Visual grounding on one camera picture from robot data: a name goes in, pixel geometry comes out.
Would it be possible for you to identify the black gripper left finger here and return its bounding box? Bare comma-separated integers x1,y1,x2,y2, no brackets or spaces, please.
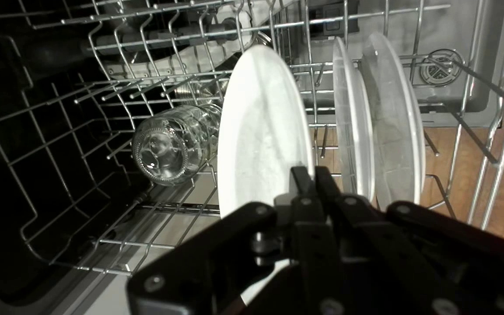
127,166,347,315

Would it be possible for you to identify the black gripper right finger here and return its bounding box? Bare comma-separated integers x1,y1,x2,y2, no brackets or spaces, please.
314,164,504,315

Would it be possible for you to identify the white round plate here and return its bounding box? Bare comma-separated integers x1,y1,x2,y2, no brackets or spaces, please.
216,43,316,304

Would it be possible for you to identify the white plate in rack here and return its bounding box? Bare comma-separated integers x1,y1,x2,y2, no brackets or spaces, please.
333,38,375,199

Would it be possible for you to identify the clear drinking glass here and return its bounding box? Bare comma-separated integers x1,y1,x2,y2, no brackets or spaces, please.
132,103,221,185

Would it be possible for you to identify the wire dishwasher rack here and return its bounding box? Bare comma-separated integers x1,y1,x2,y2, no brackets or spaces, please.
0,0,504,290

